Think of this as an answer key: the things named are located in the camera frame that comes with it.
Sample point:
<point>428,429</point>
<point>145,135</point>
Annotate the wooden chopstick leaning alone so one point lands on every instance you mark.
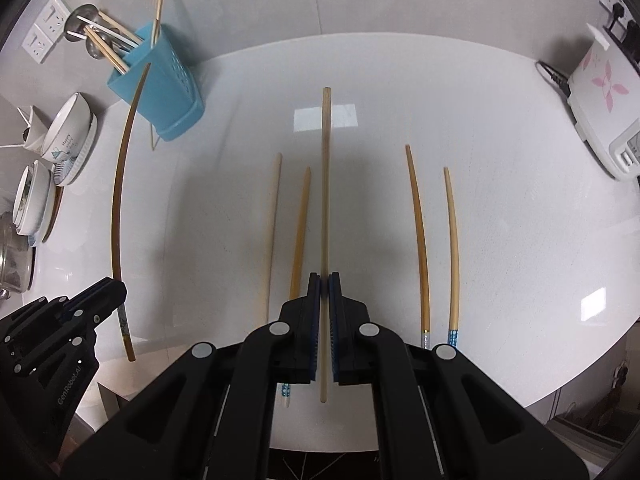
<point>156,22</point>

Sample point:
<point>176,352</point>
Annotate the right white wall socket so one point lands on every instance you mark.
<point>52,18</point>

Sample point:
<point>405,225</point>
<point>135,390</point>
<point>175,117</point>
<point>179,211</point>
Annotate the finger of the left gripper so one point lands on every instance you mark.
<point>101,299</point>

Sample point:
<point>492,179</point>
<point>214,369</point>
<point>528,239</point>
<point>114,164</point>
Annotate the wooden tray under bowls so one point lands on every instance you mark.
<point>58,195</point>

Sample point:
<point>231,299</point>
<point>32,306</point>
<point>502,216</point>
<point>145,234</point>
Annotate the white chopstick right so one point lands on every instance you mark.
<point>111,33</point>

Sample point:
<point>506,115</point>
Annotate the steel spoon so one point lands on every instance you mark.
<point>93,49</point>

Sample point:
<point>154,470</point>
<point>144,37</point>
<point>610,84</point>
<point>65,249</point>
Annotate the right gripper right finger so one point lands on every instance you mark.
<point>438,415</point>

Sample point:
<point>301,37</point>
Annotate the left white wall socket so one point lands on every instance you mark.
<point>37,44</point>

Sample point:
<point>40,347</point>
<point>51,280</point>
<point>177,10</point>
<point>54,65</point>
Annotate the far right wall socket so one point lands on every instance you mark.
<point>617,17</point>

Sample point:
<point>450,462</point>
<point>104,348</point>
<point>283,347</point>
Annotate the dark chopstick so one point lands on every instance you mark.
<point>116,211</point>

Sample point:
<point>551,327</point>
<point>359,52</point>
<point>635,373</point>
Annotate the steel kettle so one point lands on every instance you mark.
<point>17,259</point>

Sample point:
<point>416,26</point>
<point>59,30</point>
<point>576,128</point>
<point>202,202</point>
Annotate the white toothpick holder cup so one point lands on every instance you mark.
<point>34,133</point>

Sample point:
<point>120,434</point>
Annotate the blue plastic utensil holder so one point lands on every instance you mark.
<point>170,100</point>

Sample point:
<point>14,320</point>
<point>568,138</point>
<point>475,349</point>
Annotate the white wall socket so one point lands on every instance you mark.
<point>37,44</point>
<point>52,18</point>

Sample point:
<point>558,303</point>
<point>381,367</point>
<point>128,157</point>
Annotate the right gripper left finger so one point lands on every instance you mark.
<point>208,415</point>

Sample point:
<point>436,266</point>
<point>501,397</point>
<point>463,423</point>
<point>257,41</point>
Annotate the steel ladle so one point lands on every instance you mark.
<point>77,21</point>

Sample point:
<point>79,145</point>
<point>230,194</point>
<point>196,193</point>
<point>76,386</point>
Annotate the stacked white bowls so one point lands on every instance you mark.
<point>33,206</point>

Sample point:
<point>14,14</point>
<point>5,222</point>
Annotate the white floral rice cooker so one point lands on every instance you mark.
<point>604,99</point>

